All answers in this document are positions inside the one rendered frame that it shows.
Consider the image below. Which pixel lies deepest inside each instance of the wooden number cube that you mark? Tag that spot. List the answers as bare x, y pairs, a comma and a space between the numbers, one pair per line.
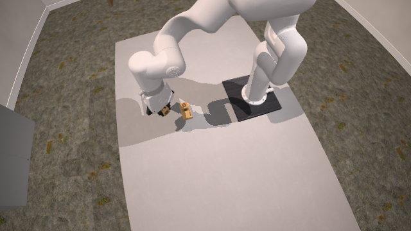
184, 106
165, 110

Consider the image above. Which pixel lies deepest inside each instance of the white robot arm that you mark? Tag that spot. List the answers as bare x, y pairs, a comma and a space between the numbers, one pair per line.
282, 42

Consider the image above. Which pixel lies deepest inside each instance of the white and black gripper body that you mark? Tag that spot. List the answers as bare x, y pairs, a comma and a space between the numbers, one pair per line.
159, 101

